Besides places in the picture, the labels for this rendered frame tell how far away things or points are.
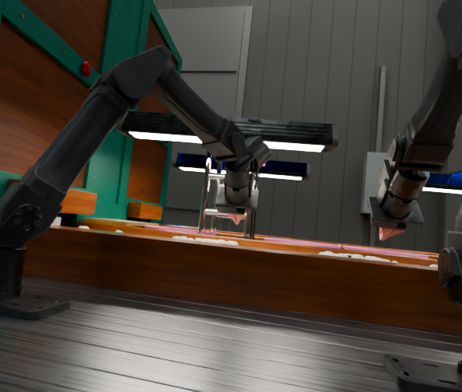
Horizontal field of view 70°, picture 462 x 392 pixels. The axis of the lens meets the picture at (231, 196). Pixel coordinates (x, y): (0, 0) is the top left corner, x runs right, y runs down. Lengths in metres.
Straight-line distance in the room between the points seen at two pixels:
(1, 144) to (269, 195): 2.40
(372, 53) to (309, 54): 0.54
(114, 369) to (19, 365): 0.08
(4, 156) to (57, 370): 0.67
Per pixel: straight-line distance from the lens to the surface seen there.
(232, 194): 0.78
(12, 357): 0.38
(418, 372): 0.41
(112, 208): 1.38
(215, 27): 3.62
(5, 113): 0.95
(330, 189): 3.02
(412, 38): 3.57
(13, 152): 0.96
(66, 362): 0.36
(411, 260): 1.09
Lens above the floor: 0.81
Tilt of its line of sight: 5 degrees up
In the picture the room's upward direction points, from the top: 6 degrees clockwise
